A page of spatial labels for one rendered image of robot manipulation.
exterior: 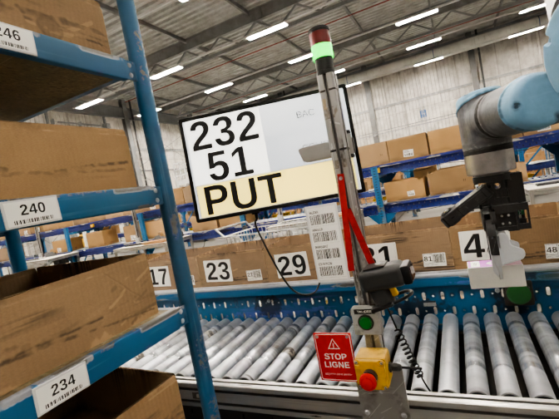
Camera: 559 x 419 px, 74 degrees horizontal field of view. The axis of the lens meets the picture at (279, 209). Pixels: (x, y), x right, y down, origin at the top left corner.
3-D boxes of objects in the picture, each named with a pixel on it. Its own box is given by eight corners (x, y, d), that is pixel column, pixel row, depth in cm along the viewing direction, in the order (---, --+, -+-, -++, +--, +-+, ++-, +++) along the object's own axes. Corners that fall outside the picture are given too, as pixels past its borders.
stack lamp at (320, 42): (310, 59, 89) (305, 34, 89) (317, 64, 93) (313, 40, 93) (329, 52, 87) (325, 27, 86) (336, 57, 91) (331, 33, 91)
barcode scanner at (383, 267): (422, 308, 80) (406, 261, 80) (368, 316, 85) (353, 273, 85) (423, 297, 86) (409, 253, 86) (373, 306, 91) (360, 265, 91)
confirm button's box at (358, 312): (354, 336, 90) (349, 309, 90) (357, 331, 93) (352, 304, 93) (382, 336, 87) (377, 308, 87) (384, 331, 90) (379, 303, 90)
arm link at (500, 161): (464, 156, 75) (462, 156, 83) (467, 180, 75) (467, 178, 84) (516, 146, 71) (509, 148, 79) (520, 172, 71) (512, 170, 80)
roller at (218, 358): (192, 373, 123) (200, 386, 122) (264, 313, 169) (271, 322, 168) (184, 380, 125) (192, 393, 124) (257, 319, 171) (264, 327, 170)
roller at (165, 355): (136, 388, 135) (128, 377, 136) (218, 328, 182) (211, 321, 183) (143, 381, 133) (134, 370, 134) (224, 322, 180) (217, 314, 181)
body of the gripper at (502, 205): (532, 232, 72) (522, 170, 71) (482, 237, 76) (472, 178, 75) (526, 225, 79) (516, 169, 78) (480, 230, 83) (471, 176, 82)
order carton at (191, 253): (145, 293, 206) (139, 263, 205) (180, 277, 232) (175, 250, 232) (201, 288, 189) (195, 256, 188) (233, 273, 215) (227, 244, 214)
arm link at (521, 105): (580, 57, 58) (526, 81, 71) (508, 76, 59) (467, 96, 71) (592, 115, 59) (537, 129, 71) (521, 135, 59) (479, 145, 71)
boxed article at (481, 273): (526, 286, 74) (523, 263, 74) (471, 288, 79) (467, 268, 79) (521, 278, 79) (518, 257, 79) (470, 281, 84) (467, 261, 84)
